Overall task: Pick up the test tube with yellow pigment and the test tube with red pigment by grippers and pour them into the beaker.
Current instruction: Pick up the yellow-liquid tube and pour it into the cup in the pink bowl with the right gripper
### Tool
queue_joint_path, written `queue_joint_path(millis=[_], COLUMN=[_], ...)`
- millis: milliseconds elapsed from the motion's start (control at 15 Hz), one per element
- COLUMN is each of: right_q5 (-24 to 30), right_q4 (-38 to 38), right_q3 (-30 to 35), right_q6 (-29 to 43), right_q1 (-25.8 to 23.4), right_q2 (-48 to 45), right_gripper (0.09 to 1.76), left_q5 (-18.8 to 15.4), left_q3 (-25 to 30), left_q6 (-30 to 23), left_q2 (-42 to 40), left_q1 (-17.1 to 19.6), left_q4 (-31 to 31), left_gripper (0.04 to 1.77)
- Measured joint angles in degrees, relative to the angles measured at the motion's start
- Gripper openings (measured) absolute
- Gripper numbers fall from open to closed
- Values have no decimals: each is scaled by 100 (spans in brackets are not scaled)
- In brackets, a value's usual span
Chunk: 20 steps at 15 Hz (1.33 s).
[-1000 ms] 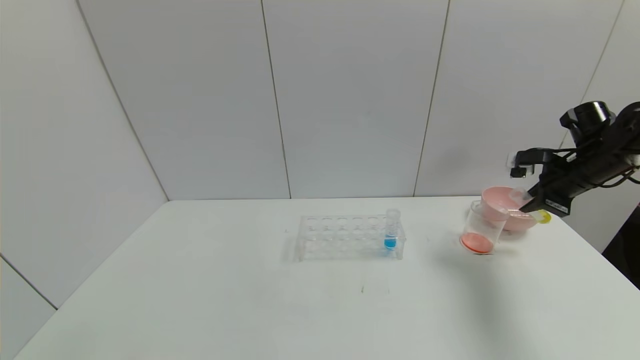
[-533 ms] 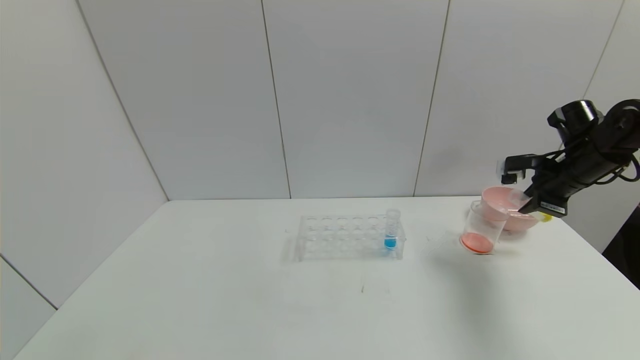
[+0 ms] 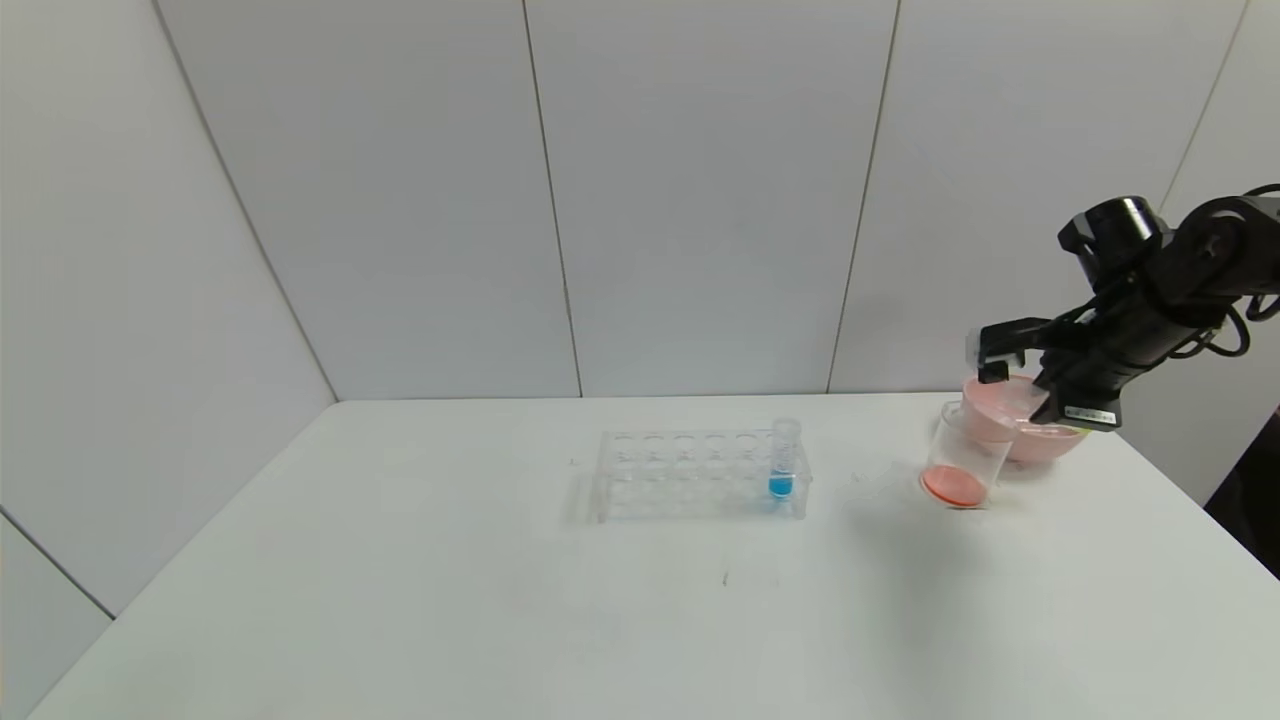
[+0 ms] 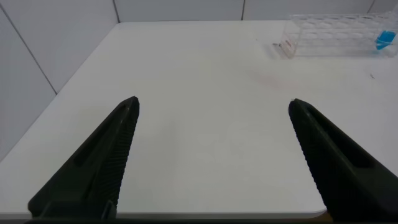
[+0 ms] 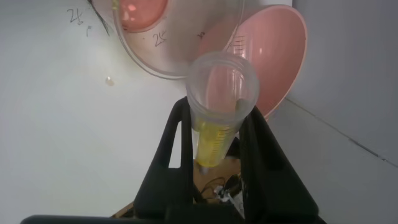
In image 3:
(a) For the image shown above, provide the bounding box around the clear plastic test tube rack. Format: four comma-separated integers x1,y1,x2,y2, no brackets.
596,428,812,524

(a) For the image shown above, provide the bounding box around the pink bowl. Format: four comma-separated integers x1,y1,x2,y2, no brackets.
961,373,1093,465

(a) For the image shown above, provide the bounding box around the black cable with white tag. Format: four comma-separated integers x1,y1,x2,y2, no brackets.
1183,298,1280,359

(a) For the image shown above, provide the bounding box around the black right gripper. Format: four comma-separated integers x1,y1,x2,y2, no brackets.
1027,296,1198,433

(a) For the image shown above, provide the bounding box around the black furniture frame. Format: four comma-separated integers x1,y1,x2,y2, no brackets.
1204,403,1280,581

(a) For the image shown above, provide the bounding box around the clear glass beaker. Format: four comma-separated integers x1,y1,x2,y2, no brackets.
919,399,1017,510

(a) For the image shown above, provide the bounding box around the test tube with blue pigment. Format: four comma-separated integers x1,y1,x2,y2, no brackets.
769,416,803,505

